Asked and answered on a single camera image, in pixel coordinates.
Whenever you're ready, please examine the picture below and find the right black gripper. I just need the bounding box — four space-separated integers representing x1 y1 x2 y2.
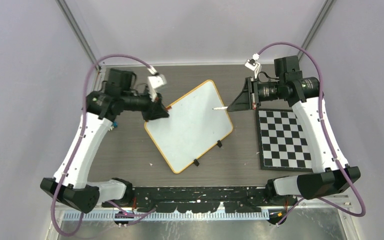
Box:
227 76 284 112

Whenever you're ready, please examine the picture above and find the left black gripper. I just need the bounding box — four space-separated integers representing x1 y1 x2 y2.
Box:
121 87 170 122

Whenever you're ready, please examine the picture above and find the white red whiteboard marker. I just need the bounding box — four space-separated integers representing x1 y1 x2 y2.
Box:
213 106 228 111

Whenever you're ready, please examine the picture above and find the yellow framed whiteboard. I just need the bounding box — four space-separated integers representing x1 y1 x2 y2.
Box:
144 79 234 174

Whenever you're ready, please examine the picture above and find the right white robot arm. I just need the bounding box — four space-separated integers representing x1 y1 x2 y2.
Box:
227 54 361 205

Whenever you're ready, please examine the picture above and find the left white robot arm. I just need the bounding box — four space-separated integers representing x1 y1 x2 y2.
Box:
40 68 170 214

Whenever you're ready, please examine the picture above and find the black white chessboard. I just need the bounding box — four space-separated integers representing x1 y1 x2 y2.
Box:
255 108 312 172

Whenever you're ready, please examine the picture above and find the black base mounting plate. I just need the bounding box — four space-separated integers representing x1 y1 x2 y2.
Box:
101 186 299 214

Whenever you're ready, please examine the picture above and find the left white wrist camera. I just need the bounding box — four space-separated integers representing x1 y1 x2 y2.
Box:
147 73 167 102

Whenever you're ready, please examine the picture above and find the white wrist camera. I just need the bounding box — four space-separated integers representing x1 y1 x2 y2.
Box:
244 53 262 79
147 73 167 102

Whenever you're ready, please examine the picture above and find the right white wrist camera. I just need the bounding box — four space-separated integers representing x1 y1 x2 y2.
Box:
244 53 262 79

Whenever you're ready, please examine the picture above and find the wire whiteboard stand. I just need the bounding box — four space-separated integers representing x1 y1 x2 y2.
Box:
192 140 223 167

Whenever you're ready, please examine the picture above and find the white slotted cable duct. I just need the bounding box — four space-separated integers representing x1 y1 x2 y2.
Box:
61 211 271 222

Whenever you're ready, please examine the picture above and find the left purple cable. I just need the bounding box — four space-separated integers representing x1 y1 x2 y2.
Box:
49 53 160 237

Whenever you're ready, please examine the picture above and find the purple cable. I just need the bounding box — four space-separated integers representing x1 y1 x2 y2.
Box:
256 41 367 228
49 53 160 237

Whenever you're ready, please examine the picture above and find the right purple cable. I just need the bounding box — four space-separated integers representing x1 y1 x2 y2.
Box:
256 41 367 228

